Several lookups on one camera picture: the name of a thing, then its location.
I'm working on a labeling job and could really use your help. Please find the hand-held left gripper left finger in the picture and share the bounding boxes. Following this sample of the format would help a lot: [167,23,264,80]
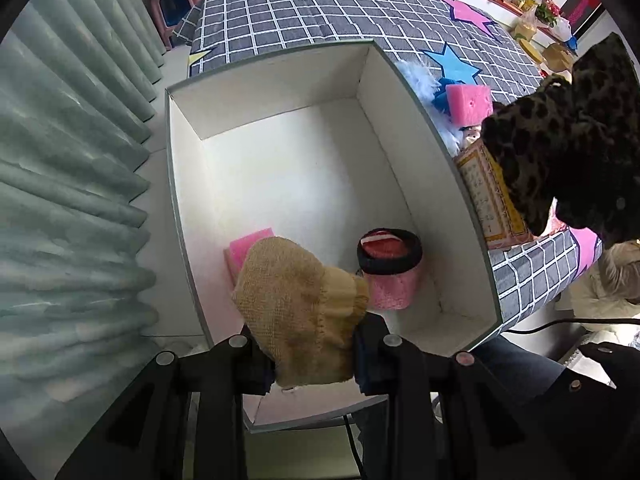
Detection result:
[52,325,276,480]

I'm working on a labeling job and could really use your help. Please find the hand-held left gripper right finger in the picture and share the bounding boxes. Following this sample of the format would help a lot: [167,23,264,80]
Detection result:
[352,314,581,480]

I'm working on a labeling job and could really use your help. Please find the tan knit glove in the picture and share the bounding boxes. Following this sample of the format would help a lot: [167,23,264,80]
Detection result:
[231,236,371,388]

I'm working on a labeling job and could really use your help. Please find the leopard print cloth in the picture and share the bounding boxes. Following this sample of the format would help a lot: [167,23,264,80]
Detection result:
[480,32,640,236]

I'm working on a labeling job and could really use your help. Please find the pink sponge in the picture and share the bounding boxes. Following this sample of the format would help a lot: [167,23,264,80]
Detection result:
[223,226,277,288]
[445,84,493,126]

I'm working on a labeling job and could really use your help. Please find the blue crinkled cloth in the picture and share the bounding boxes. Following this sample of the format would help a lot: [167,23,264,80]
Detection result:
[431,79,458,117]

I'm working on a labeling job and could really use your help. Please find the white cardboard box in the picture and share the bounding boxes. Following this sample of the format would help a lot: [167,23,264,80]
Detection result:
[165,39,503,433]

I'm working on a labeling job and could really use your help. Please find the light blue fluffy cloth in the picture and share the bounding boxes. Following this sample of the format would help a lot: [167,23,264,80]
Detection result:
[397,57,468,157]

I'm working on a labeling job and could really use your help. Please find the cream fluffy coat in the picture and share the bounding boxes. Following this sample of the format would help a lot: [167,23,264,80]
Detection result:
[570,240,640,333]

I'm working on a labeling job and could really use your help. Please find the pink cloth roll black band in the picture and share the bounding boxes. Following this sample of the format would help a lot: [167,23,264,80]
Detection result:
[356,228,424,311]

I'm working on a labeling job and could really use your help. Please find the printed flat packet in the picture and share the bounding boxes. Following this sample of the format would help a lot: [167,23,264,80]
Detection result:
[454,139,535,252]

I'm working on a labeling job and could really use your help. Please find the person's jeans leg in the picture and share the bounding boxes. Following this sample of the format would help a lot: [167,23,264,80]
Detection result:
[475,335,568,403]

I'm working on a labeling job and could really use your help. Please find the white plastic bag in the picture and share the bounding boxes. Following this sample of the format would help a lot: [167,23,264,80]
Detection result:
[550,15,574,43]

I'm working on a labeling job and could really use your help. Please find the black object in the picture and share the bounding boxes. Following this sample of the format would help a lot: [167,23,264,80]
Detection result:
[565,342,640,480]

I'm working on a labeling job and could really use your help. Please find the red artificial flowers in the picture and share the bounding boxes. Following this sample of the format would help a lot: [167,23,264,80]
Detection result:
[534,0,560,27]

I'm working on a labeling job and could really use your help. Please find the pale green curtain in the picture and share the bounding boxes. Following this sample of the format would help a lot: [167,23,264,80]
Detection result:
[0,0,166,376]

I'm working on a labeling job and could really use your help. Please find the grey checked star blanket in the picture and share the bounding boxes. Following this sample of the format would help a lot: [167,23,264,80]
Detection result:
[187,0,603,328]

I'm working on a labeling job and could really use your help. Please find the pink plastic stool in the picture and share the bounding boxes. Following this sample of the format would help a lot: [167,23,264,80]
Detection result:
[147,0,228,51]

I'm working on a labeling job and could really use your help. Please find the black cable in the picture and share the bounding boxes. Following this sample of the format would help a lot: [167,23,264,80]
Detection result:
[344,414,368,480]
[507,317,640,335]

